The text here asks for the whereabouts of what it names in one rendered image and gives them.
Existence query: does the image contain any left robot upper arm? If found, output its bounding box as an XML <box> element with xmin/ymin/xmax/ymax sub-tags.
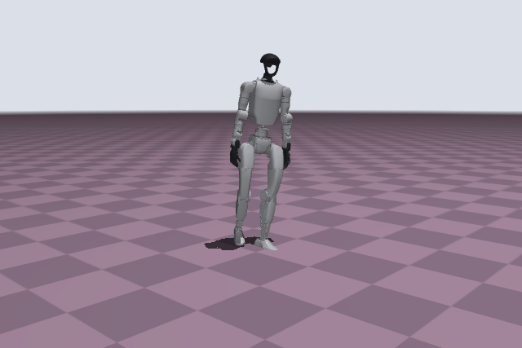
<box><xmin>281</xmin><ymin>86</ymin><xmax>293</xmax><ymax>124</ymax></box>

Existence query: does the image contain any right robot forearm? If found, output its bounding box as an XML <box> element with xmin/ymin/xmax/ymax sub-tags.
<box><xmin>230</xmin><ymin>109</ymin><xmax>244</xmax><ymax>146</ymax></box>

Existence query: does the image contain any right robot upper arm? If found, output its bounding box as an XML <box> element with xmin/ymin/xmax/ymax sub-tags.
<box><xmin>238</xmin><ymin>81</ymin><xmax>256</xmax><ymax>121</ymax></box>

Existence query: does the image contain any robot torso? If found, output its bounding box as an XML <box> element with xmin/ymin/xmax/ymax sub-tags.
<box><xmin>249</xmin><ymin>77</ymin><xmax>283</xmax><ymax>154</ymax></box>

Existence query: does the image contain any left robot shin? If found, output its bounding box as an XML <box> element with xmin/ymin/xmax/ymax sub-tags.
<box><xmin>259</xmin><ymin>195</ymin><xmax>276</xmax><ymax>241</ymax></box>

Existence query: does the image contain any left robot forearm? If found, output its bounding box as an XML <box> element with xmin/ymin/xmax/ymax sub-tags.
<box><xmin>281</xmin><ymin>122</ymin><xmax>292</xmax><ymax>148</ymax></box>

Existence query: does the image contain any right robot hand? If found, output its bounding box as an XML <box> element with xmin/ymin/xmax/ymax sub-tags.
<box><xmin>230</xmin><ymin>140</ymin><xmax>241</xmax><ymax>167</ymax></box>

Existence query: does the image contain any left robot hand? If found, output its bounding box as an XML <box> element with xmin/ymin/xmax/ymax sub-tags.
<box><xmin>282</xmin><ymin>143</ymin><xmax>291</xmax><ymax>169</ymax></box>

